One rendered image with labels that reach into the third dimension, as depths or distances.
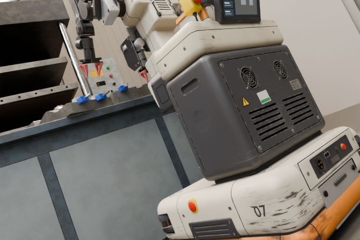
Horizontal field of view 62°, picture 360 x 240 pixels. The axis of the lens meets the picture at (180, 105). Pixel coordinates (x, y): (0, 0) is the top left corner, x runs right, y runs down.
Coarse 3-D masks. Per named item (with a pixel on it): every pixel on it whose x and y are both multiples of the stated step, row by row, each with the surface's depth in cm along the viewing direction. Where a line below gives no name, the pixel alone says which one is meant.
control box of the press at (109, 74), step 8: (88, 64) 262; (104, 64) 269; (112, 64) 273; (88, 72) 260; (96, 72) 263; (104, 72) 267; (112, 72) 270; (88, 80) 257; (96, 80) 261; (104, 80) 264; (112, 80) 268; (120, 80) 271; (96, 88) 258; (104, 88) 262; (112, 88) 265
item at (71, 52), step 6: (60, 24) 249; (60, 30) 248; (66, 30) 250; (66, 36) 247; (66, 42) 246; (66, 48) 246; (72, 48) 247; (72, 54) 245; (72, 60) 244; (78, 66) 243; (78, 72) 242; (78, 78) 242; (84, 78) 243; (60, 84) 301; (84, 84) 241; (84, 90) 240; (90, 96) 240
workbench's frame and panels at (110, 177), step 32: (32, 128) 137; (64, 128) 148; (96, 128) 156; (128, 128) 164; (160, 128) 173; (0, 160) 131; (32, 160) 137; (64, 160) 143; (96, 160) 150; (128, 160) 158; (160, 160) 166; (192, 160) 176; (0, 192) 127; (32, 192) 133; (64, 192) 139; (96, 192) 145; (128, 192) 152; (160, 192) 160; (0, 224) 124; (32, 224) 129; (64, 224) 134; (96, 224) 141; (128, 224) 147; (160, 224) 154
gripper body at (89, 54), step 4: (88, 48) 158; (92, 48) 159; (84, 52) 159; (88, 52) 158; (92, 52) 159; (84, 56) 160; (88, 56) 158; (92, 56) 159; (80, 60) 159; (84, 60) 156; (88, 60) 158
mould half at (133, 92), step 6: (144, 84) 180; (132, 90) 175; (138, 90) 177; (144, 90) 179; (108, 96) 174; (114, 96) 168; (120, 96) 170; (126, 96) 172; (132, 96) 174; (138, 96) 175; (114, 102) 169; (120, 102) 169
